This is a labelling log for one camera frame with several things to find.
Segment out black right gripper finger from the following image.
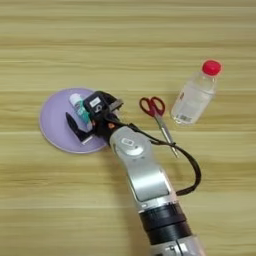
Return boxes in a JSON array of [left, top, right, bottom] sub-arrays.
[[65, 112, 95, 146], [107, 95, 125, 114]]

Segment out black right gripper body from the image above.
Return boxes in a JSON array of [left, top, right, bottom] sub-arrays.
[[87, 109, 131, 147]]

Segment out teal and white glue stick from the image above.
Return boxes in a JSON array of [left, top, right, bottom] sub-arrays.
[[68, 93, 93, 130]]

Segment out clear bottle with red cap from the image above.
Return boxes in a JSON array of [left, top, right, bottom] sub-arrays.
[[170, 59, 223, 127]]

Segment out black box with white label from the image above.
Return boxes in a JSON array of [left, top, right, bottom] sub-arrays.
[[83, 93, 110, 119]]

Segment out round purple plate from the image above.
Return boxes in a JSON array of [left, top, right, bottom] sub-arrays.
[[38, 87, 112, 155]]

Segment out red-handled scissors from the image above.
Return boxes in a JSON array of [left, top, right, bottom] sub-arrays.
[[138, 96, 180, 159]]

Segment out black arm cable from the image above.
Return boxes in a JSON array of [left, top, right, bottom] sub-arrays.
[[128, 122, 202, 197]]

